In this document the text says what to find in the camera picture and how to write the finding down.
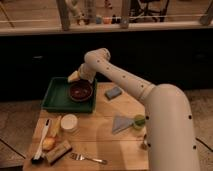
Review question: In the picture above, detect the yellow banana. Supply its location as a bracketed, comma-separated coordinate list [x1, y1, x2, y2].
[50, 116, 62, 138]

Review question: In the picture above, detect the wooden block brush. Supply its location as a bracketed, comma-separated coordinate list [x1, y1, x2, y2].
[46, 140, 72, 164]

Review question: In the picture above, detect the green small bowl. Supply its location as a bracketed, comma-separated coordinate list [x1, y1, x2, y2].
[133, 115, 145, 130]

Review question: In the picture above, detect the grey triangular cloth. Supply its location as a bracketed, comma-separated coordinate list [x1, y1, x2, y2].
[112, 115, 134, 134]

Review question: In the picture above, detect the white cup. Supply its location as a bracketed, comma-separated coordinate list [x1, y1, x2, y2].
[60, 114, 78, 133]

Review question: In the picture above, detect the dark red bowl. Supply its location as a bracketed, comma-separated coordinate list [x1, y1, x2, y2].
[69, 80, 93, 102]

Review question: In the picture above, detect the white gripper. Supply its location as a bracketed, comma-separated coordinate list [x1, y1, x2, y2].
[68, 63, 96, 83]

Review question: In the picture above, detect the black cable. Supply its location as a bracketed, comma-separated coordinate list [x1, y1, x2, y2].
[196, 137, 213, 154]

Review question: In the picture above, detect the silver fork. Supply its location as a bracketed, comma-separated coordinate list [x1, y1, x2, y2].
[70, 153, 108, 165]

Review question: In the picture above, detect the blue sponge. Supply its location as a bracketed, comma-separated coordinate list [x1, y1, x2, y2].
[105, 87, 122, 100]

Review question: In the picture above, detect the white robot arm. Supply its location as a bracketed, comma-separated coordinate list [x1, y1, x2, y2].
[68, 48, 200, 171]

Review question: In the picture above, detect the green plastic tray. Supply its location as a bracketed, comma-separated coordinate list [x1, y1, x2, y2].
[42, 77, 97, 113]

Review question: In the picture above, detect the orange round fruit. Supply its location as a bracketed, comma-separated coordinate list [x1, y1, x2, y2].
[42, 137, 55, 151]

